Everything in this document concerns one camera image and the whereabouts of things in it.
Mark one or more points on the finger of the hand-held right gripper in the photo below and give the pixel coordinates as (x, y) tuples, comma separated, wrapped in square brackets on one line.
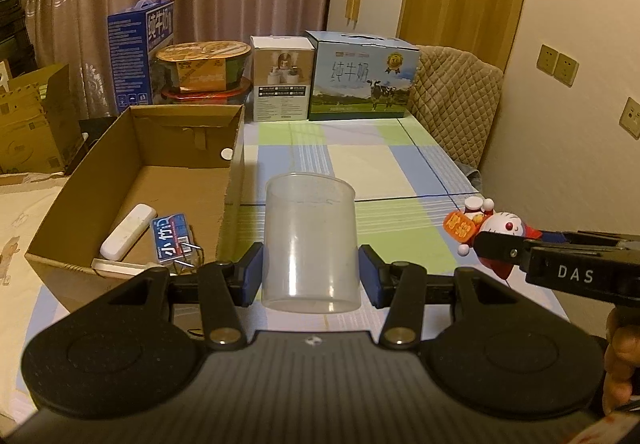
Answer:
[(600, 237), (500, 249)]

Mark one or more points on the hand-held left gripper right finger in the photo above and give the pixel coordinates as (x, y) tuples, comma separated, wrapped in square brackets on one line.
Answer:
[(371, 276)]

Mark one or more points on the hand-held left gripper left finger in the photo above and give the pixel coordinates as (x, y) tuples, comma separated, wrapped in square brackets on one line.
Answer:
[(250, 274)]

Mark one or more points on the Doraemon plush toy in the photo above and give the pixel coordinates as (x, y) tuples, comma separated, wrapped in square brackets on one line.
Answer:
[(502, 224)]

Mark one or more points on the translucent plastic cup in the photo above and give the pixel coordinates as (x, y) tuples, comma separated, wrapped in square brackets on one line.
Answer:
[(310, 244)]

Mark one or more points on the blue tissue pack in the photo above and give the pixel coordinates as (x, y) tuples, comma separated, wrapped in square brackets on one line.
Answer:
[(170, 234)]

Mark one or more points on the white scale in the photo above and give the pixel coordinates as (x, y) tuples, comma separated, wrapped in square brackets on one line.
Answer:
[(125, 266)]

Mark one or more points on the white remote control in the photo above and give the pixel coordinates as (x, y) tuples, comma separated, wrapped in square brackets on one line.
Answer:
[(127, 231)]

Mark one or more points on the brown cardboard box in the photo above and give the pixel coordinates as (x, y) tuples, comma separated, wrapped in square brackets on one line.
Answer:
[(165, 144)]

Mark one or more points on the person's right hand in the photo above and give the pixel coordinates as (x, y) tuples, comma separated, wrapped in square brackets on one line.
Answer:
[(622, 364)]

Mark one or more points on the grey towel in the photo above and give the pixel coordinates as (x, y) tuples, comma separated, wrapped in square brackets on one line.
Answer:
[(470, 174)]

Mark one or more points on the chair with quilted beige cover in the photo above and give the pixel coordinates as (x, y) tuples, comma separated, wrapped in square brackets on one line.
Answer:
[(455, 99)]

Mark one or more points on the red instant noodle bowl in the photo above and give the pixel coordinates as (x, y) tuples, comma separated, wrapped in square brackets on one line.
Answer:
[(210, 97)]

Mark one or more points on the white product box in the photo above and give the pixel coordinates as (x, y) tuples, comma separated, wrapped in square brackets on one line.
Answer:
[(282, 84)]

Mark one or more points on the cow print milk box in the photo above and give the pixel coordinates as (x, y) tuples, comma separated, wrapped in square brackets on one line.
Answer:
[(360, 79)]

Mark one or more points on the black printed bag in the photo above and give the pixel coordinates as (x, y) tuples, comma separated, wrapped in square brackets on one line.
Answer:
[(95, 134)]

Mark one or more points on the floral cream bed sheet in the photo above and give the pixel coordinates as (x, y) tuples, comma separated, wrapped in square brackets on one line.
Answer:
[(25, 244)]

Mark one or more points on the tall blue milk carton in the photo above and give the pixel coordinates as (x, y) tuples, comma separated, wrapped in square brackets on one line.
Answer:
[(135, 59)]

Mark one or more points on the printed cardboard cartons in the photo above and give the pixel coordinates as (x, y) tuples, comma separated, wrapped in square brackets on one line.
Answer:
[(30, 129)]

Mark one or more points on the white carved chair back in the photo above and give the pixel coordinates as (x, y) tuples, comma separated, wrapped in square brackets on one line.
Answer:
[(4, 74)]

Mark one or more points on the dark shelf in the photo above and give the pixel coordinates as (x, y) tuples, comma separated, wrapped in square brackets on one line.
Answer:
[(17, 9)]

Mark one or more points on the beige wall socket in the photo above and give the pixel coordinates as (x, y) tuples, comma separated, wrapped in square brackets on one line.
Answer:
[(567, 69), (547, 59), (631, 118)]

